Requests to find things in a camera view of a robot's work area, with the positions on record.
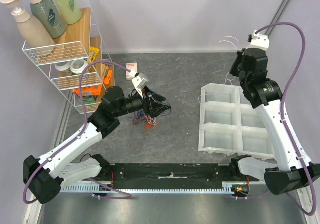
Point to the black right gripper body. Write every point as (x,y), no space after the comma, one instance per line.
(235,65)

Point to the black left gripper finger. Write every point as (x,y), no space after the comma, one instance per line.
(165,110)
(157,96)

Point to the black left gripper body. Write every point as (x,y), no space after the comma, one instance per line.
(147,100)

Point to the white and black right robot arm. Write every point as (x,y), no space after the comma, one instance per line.
(265,97)

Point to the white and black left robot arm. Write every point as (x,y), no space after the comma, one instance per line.
(46,175)

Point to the white and red small box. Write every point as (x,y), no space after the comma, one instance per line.
(133,70)

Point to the orange box on shelf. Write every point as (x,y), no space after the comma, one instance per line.
(107,74)

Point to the white compartment organizer tray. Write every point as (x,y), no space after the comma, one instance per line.
(229,125)

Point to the orange flat package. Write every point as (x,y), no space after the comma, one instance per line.
(91,90)

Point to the green box on shelf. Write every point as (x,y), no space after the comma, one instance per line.
(89,99)

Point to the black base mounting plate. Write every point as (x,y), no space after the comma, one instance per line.
(129,172)

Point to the yellow snack packet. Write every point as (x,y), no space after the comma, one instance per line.
(93,54)

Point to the beige pump bottle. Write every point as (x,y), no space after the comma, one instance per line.
(31,29)

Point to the light green bottle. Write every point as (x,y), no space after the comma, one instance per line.
(69,10)

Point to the dark green pump bottle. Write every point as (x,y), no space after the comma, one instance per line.
(48,15)

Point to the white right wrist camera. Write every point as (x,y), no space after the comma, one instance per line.
(258,41)

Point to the white wire shelf rack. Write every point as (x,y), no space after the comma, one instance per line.
(73,45)

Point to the slotted white cable duct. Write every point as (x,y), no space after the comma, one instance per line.
(222,188)

